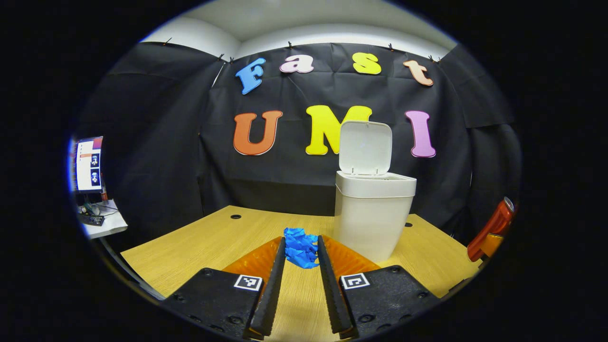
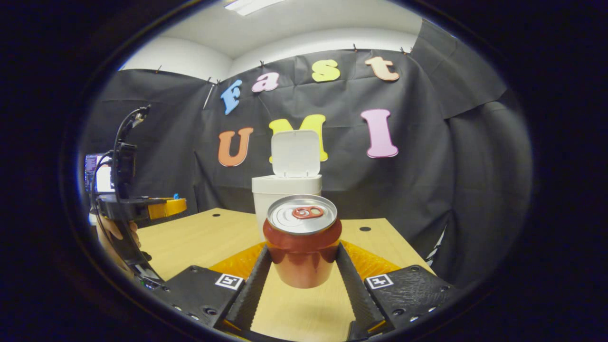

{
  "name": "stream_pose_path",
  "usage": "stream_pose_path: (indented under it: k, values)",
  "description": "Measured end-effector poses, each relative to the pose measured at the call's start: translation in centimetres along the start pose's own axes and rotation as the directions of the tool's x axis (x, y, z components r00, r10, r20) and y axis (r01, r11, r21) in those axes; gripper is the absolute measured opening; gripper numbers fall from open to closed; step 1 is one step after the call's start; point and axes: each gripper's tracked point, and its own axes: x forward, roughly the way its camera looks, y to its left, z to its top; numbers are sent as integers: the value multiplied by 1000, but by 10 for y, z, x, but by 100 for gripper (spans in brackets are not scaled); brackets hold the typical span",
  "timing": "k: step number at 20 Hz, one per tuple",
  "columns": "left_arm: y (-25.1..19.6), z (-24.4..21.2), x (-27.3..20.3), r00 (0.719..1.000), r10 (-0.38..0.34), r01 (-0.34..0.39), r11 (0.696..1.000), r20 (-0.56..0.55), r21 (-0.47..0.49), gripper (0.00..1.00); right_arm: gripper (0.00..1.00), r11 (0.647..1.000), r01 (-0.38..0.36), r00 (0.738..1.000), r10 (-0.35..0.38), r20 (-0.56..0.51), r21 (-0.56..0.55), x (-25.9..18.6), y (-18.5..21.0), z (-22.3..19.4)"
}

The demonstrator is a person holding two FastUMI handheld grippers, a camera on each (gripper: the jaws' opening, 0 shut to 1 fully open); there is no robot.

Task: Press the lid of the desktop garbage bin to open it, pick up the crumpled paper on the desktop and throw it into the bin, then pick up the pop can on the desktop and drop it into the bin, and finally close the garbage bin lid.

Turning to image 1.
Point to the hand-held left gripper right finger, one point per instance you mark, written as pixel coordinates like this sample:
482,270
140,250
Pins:
332,294

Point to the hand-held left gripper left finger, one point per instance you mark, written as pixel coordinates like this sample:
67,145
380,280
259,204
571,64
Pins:
270,294

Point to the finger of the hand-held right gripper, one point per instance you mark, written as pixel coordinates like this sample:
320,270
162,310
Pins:
491,243

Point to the red pop can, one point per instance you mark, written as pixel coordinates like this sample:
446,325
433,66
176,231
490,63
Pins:
494,221

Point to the blue paper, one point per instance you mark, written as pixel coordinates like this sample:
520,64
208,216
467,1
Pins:
299,249

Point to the white desktop garbage bin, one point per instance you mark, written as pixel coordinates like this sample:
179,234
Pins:
370,218

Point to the wooden desktop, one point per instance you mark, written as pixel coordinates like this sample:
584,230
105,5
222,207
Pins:
199,242

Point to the white side table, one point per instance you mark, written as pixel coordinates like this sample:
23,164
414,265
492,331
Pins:
111,223

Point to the black backdrop cloth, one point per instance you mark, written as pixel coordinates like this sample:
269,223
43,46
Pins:
166,142

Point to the black keyboard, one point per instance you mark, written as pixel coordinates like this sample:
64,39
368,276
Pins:
92,219

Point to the computer monitor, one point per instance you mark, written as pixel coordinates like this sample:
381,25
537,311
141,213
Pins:
89,164

